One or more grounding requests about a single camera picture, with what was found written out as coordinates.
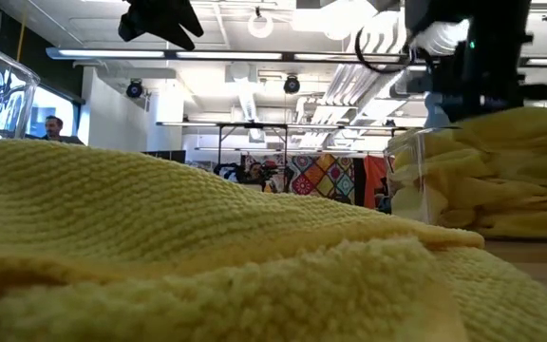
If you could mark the orange hanging cloth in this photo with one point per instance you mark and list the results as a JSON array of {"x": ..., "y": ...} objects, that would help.
[{"x": 375, "y": 176}]

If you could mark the black frame background table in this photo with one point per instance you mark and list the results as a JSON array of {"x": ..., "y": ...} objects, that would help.
[{"x": 235, "y": 124}]

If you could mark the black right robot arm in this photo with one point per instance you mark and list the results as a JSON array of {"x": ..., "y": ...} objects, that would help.
[{"x": 492, "y": 19}]

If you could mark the black ceiling spotlight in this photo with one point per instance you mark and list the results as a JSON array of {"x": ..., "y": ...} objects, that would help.
[
  {"x": 134, "y": 89},
  {"x": 291, "y": 84}
]

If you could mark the colourful patchwork quilt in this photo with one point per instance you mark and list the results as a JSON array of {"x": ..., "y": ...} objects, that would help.
[{"x": 326, "y": 176}]

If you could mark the person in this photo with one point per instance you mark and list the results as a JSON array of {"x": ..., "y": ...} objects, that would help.
[
  {"x": 254, "y": 171},
  {"x": 54, "y": 128}
]

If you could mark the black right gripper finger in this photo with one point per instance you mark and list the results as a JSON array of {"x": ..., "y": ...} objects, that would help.
[
  {"x": 463, "y": 111},
  {"x": 496, "y": 107}
]

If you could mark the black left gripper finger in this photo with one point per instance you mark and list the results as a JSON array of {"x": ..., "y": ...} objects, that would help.
[
  {"x": 192, "y": 26},
  {"x": 178, "y": 37}
]

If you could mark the dark computer monitor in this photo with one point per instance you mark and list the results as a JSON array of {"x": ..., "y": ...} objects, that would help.
[{"x": 164, "y": 156}]

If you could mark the black ceiling light rail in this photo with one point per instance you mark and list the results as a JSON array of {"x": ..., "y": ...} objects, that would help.
[{"x": 171, "y": 54}]

